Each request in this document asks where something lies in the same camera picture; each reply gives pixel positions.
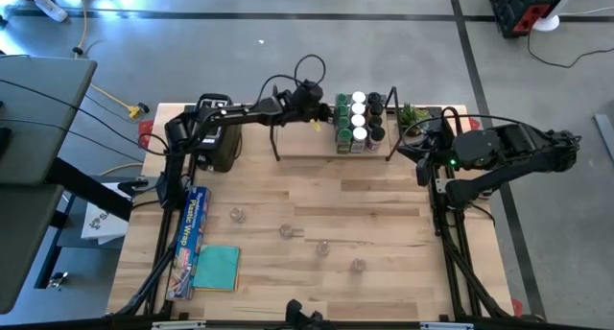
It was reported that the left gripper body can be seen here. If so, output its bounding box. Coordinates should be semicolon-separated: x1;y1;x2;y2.
275;97;323;129

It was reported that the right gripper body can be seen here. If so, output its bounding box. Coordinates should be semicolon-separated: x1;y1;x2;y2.
417;136;457;173

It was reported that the purple-label jar black lid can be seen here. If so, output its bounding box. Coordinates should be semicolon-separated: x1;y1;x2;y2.
366;126;388;153

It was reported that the succulent plant in black pot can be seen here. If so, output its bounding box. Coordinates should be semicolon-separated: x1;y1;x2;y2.
399;102;433;139

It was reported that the black kitchen appliance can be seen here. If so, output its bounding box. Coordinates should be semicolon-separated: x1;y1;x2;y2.
194;92;245;174

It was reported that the blue plastic wrap box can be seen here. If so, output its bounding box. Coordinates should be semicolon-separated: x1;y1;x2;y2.
165;184;213;301

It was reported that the grey metal bar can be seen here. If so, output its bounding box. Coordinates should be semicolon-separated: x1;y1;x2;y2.
593;113;614;164

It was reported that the white stand with round base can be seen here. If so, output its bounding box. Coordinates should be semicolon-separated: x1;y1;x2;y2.
531;0;584;34

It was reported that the teal folded cloth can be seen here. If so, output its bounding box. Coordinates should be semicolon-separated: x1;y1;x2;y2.
191;244;242;292

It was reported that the black clamp device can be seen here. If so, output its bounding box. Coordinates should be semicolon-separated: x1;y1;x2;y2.
117;176;162;200

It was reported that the black bulky object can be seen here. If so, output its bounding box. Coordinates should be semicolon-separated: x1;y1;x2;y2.
285;298;333;330

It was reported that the black diagonal support bar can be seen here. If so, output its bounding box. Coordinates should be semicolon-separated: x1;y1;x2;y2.
45;156;134;222

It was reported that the white printed box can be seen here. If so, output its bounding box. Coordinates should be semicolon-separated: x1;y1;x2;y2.
80;195;131;246

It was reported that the grey desk top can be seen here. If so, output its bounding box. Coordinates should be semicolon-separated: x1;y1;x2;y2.
0;183;66;315
0;55;99;185

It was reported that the white power strip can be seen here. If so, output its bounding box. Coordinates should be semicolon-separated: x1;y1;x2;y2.
33;0;69;23

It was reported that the dark desk leg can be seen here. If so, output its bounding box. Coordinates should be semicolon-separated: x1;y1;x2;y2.
34;190;73;289

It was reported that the small metal clamp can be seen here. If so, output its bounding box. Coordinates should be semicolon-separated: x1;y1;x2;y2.
46;271;69;289

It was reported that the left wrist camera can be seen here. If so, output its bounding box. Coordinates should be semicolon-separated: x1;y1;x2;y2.
294;80;324;106

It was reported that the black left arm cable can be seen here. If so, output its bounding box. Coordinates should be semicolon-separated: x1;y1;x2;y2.
256;54;328;108

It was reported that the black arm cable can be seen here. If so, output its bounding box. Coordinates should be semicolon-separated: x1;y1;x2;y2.
400;106;527;152
256;54;328;108

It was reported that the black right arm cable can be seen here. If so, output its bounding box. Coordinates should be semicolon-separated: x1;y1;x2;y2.
400;106;527;152

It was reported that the black floor cable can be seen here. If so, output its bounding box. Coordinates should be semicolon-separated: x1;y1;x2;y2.
526;30;614;70

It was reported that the yellow extension cord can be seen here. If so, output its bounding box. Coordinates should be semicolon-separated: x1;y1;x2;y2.
71;0;145;121

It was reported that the black table frame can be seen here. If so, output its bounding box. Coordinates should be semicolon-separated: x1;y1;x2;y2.
107;104;548;330

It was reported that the silver bracket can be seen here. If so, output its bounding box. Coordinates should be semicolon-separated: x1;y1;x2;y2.
151;319;207;330
419;321;476;330

